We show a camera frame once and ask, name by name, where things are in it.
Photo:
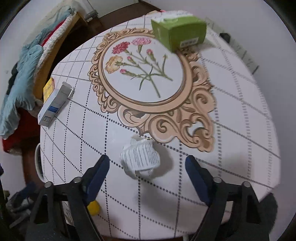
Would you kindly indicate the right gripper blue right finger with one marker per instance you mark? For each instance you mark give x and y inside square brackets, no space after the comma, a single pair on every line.
[201,179]

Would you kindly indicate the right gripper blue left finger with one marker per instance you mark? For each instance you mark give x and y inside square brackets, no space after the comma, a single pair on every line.
[94,177]

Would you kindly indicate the white paper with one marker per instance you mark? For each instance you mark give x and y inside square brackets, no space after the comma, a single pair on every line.
[139,158]

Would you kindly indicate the black white trash bin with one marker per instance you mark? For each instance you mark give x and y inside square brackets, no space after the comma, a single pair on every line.
[38,163]

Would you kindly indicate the yellow peel piece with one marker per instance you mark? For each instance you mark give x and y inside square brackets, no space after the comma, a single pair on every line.
[94,208]

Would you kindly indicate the blue cloth on floor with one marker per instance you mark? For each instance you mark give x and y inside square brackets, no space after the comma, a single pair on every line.
[22,199]

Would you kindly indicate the red blanket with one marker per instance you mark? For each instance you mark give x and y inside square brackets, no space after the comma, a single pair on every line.
[28,125]

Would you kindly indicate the long light blue box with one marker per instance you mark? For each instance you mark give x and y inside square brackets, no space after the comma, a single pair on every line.
[53,104]

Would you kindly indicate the white floral tablecloth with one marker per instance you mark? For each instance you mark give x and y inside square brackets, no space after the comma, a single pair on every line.
[202,102]

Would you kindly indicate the yellow red box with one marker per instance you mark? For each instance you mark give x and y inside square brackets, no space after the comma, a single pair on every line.
[48,88]

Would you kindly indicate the teal blue duvet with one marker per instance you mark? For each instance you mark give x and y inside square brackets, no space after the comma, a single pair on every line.
[29,57]

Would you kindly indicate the wooden bed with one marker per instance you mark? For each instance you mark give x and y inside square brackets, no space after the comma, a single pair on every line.
[37,80]

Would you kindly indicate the black clothing on bed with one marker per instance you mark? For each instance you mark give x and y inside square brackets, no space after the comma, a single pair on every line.
[14,73]

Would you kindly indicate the black plug adapter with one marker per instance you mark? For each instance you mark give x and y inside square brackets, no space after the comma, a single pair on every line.
[226,37]

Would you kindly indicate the green white box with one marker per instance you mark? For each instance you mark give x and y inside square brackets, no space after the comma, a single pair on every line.
[177,30]

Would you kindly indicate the white wall power strip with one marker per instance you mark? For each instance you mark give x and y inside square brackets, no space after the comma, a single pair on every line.
[236,46]

